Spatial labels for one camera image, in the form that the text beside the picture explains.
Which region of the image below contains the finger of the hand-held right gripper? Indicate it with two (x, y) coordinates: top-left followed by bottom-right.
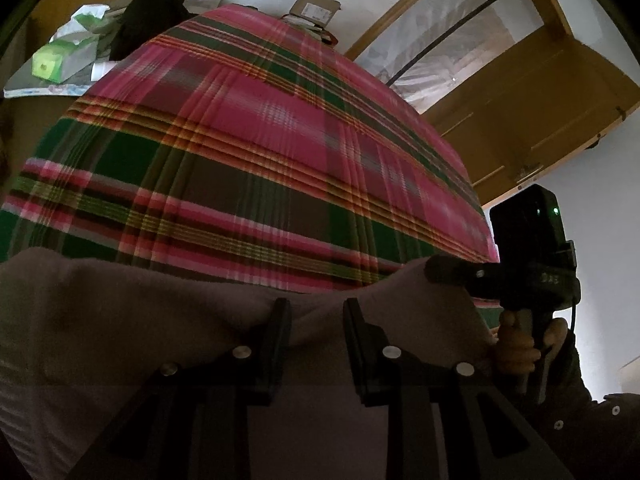
(424, 254), (484, 288)

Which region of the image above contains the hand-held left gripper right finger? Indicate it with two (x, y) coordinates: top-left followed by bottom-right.
(342, 297), (576, 480)

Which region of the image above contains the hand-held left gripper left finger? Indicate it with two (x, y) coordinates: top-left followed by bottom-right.
(65, 297), (292, 480)

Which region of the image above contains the mauve fleece garment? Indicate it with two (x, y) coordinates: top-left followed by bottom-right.
(0, 247), (501, 480)

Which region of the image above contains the person's right forearm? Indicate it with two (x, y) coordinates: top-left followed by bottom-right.
(520, 330), (640, 480)

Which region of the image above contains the person's right hand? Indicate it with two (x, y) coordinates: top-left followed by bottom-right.
(487, 307), (568, 381)

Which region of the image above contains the wooden door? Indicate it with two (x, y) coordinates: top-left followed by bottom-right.
(422, 35), (640, 206)

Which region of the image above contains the plaid bed blanket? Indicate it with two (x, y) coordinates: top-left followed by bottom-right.
(0, 4), (501, 321)

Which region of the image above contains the brown cardboard box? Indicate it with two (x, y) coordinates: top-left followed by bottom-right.
(289, 0), (342, 28)

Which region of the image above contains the black bag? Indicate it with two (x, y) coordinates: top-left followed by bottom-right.
(109, 0), (193, 62)

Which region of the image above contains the white side table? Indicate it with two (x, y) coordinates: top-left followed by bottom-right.
(4, 55), (121, 98)

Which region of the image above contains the green tissue pack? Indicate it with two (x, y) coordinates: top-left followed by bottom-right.
(50, 4), (111, 41)
(32, 35), (101, 83)

